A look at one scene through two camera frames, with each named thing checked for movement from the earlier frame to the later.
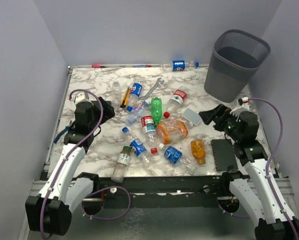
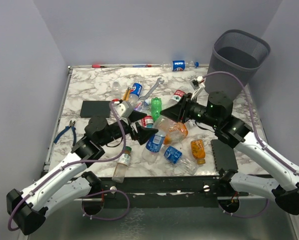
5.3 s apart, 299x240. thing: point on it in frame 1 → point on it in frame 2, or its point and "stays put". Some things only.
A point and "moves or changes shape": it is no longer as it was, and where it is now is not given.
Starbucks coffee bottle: x=121 y=168 stays put
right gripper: x=222 y=112 → x=179 y=111
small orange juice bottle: x=198 y=150 stays put
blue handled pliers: x=67 y=128 stays put
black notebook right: x=224 y=154 stays put
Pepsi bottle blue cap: x=137 y=147 moves or changes shape
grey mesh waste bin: x=236 y=58 stays put
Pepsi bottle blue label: x=135 y=92 stays put
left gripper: x=108 y=111 → x=143 y=133
